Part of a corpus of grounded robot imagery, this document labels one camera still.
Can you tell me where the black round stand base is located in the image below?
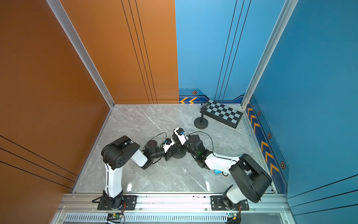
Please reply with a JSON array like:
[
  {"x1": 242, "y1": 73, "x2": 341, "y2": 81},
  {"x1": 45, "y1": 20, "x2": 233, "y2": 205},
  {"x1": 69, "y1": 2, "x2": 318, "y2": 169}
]
[{"x1": 194, "y1": 117, "x2": 208, "y2": 129}]

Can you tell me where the black mic clip pole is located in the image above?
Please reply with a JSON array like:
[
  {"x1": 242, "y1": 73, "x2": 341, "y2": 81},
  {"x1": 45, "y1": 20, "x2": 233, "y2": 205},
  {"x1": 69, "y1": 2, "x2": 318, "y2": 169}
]
[{"x1": 200, "y1": 102, "x2": 208, "y2": 123}]

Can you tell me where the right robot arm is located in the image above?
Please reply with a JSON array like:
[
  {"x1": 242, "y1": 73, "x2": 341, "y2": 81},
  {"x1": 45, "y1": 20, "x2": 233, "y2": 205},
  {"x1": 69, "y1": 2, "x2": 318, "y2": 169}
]
[{"x1": 170, "y1": 128, "x2": 272, "y2": 210}]

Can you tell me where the folded chess board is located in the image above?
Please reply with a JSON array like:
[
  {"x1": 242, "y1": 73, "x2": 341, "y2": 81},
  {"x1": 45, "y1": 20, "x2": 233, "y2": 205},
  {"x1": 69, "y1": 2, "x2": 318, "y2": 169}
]
[{"x1": 204, "y1": 99, "x2": 243, "y2": 129}]

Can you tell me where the left circuit board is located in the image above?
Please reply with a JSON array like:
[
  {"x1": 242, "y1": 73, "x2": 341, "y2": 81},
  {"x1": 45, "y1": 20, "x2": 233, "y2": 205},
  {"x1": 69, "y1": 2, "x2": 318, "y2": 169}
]
[{"x1": 105, "y1": 213, "x2": 125, "y2": 224}]

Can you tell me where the circuit board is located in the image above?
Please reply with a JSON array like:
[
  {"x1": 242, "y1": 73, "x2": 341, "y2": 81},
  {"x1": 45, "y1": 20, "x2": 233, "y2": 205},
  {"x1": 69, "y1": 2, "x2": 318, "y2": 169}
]
[
  {"x1": 105, "y1": 213, "x2": 125, "y2": 224},
  {"x1": 226, "y1": 213, "x2": 241, "y2": 224}
]

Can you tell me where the right circuit board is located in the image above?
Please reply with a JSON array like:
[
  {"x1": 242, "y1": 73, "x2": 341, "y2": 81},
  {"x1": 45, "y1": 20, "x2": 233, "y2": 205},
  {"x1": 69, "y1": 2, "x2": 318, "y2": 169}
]
[{"x1": 226, "y1": 213, "x2": 241, "y2": 224}]

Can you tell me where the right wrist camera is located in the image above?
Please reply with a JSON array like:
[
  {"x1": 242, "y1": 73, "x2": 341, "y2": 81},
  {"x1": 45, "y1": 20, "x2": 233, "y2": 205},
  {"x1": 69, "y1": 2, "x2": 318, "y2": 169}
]
[{"x1": 173, "y1": 127, "x2": 188, "y2": 145}]

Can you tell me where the aluminium front rail frame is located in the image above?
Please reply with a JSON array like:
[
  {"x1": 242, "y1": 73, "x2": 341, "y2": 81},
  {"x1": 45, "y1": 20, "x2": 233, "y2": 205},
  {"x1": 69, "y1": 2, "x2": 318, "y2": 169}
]
[{"x1": 52, "y1": 192, "x2": 295, "y2": 224}]

